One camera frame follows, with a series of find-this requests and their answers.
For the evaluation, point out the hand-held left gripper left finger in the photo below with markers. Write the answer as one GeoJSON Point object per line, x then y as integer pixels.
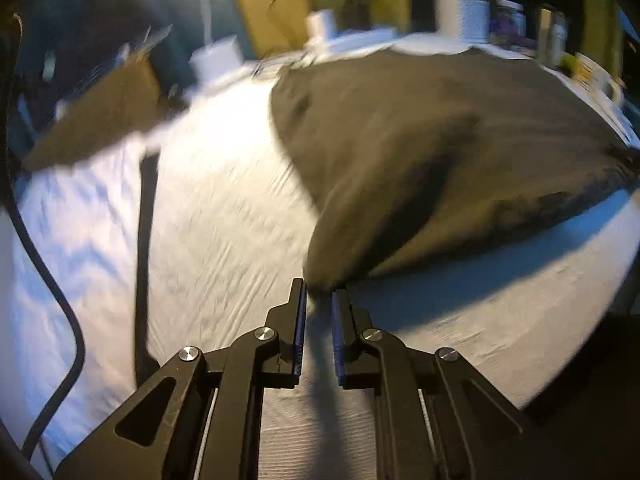
{"type": "Point", "coordinates": [299, 330]}

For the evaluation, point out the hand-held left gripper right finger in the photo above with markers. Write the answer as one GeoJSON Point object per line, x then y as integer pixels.
{"type": "Point", "coordinates": [340, 340]}

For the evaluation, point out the dark olive t-shirt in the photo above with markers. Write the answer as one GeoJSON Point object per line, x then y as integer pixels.
{"type": "Point", "coordinates": [425, 150]}

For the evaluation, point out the white crumpled sheet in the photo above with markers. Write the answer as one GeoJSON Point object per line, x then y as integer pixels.
{"type": "Point", "coordinates": [75, 220]}

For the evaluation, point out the white desk lamp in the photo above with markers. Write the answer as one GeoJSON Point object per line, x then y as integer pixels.
{"type": "Point", "coordinates": [215, 57]}

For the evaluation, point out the brown cardboard box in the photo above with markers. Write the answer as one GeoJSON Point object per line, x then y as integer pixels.
{"type": "Point", "coordinates": [100, 115]}

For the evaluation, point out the white power strip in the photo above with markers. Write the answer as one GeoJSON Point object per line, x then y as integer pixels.
{"type": "Point", "coordinates": [360, 41]}

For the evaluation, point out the white charger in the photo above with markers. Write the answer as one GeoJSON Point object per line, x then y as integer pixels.
{"type": "Point", "coordinates": [321, 25]}

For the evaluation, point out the white plastic basket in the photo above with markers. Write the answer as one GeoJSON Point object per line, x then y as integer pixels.
{"type": "Point", "coordinates": [461, 10]}

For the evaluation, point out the clear jar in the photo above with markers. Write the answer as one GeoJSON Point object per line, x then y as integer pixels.
{"type": "Point", "coordinates": [510, 17]}

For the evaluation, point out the white bear print mug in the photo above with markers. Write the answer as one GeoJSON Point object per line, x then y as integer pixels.
{"type": "Point", "coordinates": [595, 77]}

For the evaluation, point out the steel tumbler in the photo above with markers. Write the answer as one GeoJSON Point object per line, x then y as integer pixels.
{"type": "Point", "coordinates": [550, 35]}

